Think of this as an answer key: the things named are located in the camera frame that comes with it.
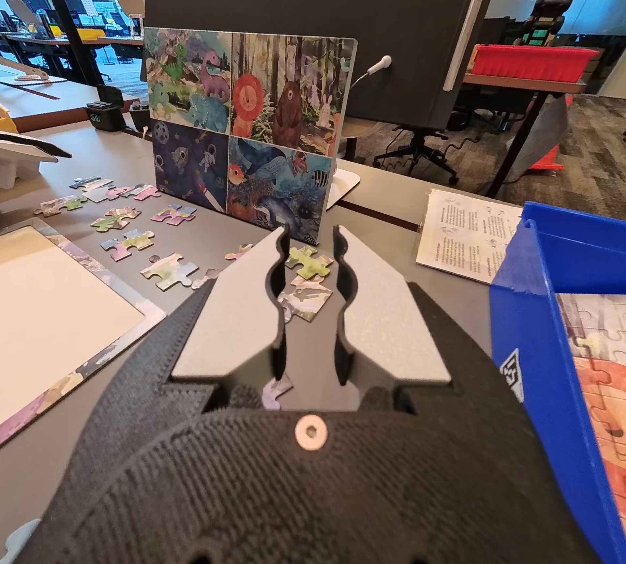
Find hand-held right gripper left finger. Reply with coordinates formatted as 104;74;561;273
171;225;291;398

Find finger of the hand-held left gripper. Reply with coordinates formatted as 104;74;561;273
0;130;72;164

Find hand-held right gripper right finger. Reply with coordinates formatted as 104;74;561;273
334;225;452;398

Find jigsaw puzzle pieces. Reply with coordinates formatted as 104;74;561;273
34;176;335;410

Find white puzzle tray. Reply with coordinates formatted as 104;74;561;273
0;218;167;447

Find blue spiked back puzzle piece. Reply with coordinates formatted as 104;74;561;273
0;519;42;564

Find brown wooden desk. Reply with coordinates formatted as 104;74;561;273
0;75;140;134

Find black charger box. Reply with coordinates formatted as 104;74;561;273
87;84;125;131

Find dark background work table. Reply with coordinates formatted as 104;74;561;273
0;31;145;80

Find laminated instruction sheet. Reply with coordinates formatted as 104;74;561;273
416;189;524;286

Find blue plastic bin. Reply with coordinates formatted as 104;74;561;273
490;202;626;564

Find black office chair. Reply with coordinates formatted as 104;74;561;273
374;126;460;185

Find wooden stool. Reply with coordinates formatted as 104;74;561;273
340;116;387;163

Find animal picture board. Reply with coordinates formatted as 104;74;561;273
144;27;358;246

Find forest picture puzzle board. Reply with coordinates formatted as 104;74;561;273
558;292;626;526

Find red floor sign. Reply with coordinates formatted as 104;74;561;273
530;143;563;173

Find grey plastic sheet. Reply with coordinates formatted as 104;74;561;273
506;94;570;180

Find long wooden table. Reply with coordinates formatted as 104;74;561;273
462;74;588;198

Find red plastic bin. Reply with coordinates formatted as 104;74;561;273
472;44;600;83

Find black gaming chair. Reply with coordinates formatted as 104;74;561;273
518;0;575;46

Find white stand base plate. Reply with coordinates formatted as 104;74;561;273
327;169;362;210

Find white cable with plug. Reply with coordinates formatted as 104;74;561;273
350;55;393;90

